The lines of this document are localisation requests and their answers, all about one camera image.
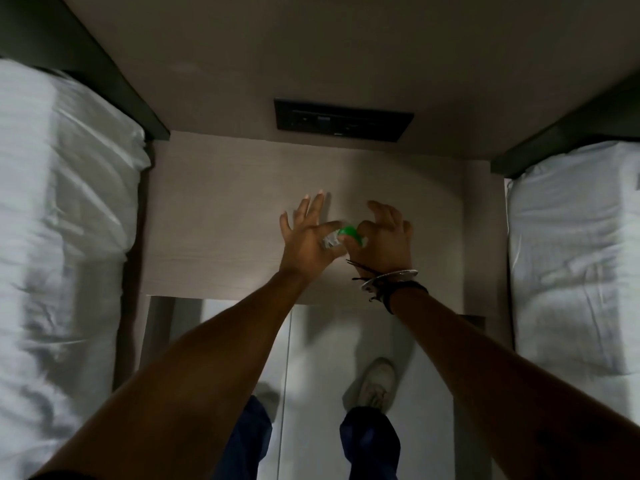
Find black wall socket panel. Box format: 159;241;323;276
273;98;415;143

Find person's left hand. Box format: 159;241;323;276
278;192;348;284

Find beige wooden nightstand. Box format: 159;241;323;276
135;131;515;355

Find person's right hand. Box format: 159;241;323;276
344;200;416;278

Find person's right forearm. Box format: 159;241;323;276
387;282;640;480

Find blue trousers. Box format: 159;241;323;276
212;395;402;480

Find person's left forearm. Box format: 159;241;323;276
30;267;323;480

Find small bottle with green cap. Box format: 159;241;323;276
324;222;369;253

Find black thread bracelet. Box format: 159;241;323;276
346;260;430;315

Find white left shoe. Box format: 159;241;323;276
252;382;282;423

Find dark headboard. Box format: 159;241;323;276
0;0;171;141
491;70;640;179

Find bed with white bedding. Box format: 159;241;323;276
506;140;640;428
0;59;152;480

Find silver bangle bracelet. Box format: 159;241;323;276
360;269;420;292

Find white right shoe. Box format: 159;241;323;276
345;357;399;413

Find white shoe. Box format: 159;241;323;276
345;357;399;413
252;382;282;423

